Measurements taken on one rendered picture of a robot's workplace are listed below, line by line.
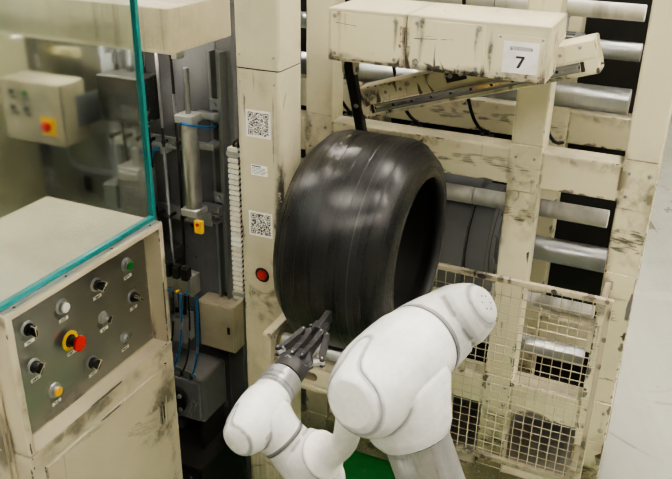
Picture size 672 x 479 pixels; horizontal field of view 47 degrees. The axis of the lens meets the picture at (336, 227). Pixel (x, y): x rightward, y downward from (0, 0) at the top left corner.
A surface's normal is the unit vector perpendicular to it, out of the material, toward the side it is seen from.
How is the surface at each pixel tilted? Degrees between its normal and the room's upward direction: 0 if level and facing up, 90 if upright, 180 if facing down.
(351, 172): 31
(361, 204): 46
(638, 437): 0
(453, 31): 90
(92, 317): 90
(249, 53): 90
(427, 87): 90
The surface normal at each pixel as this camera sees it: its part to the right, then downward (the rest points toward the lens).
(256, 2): -0.41, 0.37
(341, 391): -0.61, 0.24
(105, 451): 0.91, 0.18
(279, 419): 0.67, -0.35
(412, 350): 0.40, -0.62
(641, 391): 0.02, -0.91
